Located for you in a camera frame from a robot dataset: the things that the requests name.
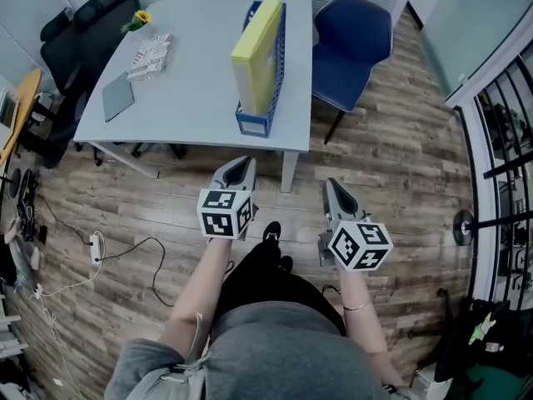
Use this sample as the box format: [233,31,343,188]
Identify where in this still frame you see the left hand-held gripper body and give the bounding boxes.
[196,188,259,241]

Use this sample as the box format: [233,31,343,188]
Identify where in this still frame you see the blue plastic file rack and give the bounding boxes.
[235,0,288,138]

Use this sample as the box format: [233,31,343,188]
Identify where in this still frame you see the yellow file box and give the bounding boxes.
[230,0,284,116]

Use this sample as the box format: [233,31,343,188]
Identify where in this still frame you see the black floor cable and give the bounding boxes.
[97,236,177,308]

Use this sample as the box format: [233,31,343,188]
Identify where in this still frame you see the person's grey shirt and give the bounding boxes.
[103,301,417,400]

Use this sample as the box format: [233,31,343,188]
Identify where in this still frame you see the frosted glass door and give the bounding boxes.
[419,0,533,100]

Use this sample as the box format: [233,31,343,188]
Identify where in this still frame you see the thin white cable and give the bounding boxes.
[160,312,210,386]

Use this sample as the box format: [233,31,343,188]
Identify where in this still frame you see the black stanchion post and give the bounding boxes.
[452,209,533,248]

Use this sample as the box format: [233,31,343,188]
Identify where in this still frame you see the white table leg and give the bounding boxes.
[88,141,161,180]
[281,151,301,194]

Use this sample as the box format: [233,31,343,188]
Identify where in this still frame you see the white power strip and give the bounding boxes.
[89,230,105,268]

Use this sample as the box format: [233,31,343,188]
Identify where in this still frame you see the yellow round table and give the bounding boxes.
[0,67,43,171]

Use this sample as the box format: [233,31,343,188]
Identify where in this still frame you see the white patterned book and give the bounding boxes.
[126,32,177,83]

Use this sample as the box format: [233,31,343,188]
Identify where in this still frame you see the person's right forearm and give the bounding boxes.
[339,267,406,390]

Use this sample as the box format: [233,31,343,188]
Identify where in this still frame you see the green partition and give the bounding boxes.
[448,363,528,400]

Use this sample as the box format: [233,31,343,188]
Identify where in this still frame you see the black mesh office chair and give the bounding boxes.
[39,0,188,171]

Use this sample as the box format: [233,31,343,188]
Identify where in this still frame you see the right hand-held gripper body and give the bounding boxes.
[318,218,395,273]

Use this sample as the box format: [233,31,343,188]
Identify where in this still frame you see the person's black trousers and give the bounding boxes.
[210,239,347,338]

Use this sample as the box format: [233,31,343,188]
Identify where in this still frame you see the green and yellow papers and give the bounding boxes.
[468,311,497,347]

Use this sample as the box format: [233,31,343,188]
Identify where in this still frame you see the yellow flower plant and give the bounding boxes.
[119,9,152,34]

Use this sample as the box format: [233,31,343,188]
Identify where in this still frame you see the black metal railing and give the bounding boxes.
[452,51,533,308]

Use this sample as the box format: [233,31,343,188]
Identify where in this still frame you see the blue padded chair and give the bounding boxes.
[311,0,395,147]

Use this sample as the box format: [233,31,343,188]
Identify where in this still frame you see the grey notebook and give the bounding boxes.
[102,71,136,124]

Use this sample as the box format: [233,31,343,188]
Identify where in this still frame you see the thin gold bracelet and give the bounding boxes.
[343,297,373,312]

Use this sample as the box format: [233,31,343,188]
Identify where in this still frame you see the person's left forearm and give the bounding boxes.
[157,237,235,365]

